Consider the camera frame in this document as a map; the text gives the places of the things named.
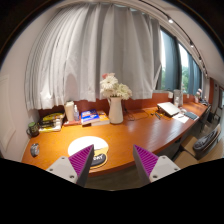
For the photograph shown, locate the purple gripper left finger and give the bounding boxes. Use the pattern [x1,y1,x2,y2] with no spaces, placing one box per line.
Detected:
[46,144,95,188]

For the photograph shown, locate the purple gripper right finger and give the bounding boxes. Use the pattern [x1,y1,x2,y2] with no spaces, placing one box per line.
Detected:
[132,144,181,186]

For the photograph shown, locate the white round mouse pad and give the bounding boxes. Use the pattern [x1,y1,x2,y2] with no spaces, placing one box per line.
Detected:
[68,136,109,169]

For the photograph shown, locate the blue book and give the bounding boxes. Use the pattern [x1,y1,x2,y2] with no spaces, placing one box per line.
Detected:
[81,109,100,125]

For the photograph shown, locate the orange book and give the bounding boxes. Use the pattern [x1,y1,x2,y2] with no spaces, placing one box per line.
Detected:
[92,111,110,126]

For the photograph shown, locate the clear sanitizer bottle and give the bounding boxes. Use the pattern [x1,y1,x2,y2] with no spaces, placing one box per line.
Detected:
[74,105,80,121]

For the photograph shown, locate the yellow snack bags stack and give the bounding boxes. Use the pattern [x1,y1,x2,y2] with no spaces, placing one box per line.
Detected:
[38,113,65,133]

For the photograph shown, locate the white ceramic vase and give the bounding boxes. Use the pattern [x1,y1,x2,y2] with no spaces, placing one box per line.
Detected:
[108,97,123,124]

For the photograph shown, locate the white tissue roll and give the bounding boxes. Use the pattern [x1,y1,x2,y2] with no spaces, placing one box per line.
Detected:
[64,101,74,121]

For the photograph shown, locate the white paper sheet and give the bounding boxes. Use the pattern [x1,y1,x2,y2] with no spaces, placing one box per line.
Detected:
[174,114,189,123]

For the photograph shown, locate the dark green mug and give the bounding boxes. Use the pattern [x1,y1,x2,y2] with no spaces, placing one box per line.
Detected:
[26,122,39,137]

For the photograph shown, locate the silver laptop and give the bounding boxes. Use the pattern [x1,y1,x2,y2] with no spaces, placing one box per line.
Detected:
[157,102,180,116]

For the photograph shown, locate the grey office chair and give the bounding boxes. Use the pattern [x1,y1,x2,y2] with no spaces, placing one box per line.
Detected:
[180,123,222,160]

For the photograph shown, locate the black keyboard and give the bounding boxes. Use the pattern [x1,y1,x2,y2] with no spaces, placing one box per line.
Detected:
[184,112,199,120]

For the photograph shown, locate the white and pink flowers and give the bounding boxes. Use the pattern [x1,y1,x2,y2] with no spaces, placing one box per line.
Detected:
[100,73,132,100]

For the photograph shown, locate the white curtain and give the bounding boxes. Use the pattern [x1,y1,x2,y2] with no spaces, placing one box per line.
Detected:
[25,3,161,110]

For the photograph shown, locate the black cable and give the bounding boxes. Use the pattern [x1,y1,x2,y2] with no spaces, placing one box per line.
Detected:
[121,102,158,122]

